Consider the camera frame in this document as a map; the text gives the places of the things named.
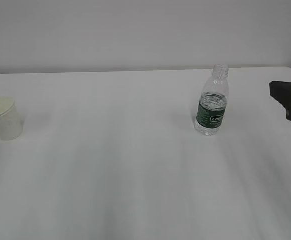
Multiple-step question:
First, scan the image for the clear green-label water bottle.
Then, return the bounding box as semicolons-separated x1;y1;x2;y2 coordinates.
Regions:
194;64;230;136

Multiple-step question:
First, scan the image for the white paper cup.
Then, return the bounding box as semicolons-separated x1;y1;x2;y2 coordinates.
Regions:
0;96;23;141

